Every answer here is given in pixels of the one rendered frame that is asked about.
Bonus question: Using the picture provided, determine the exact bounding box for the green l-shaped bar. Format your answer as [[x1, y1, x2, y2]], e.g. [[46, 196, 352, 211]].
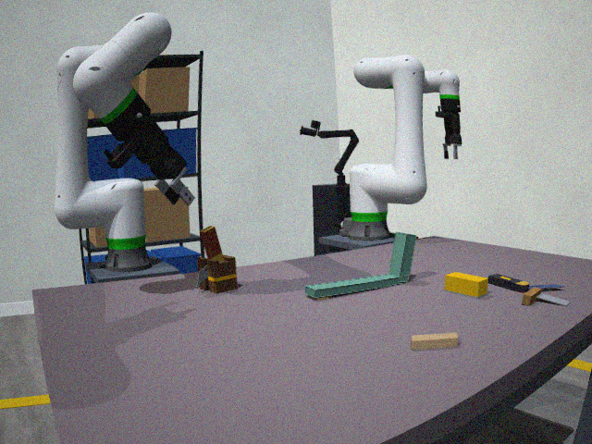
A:
[[305, 232, 416, 298]]

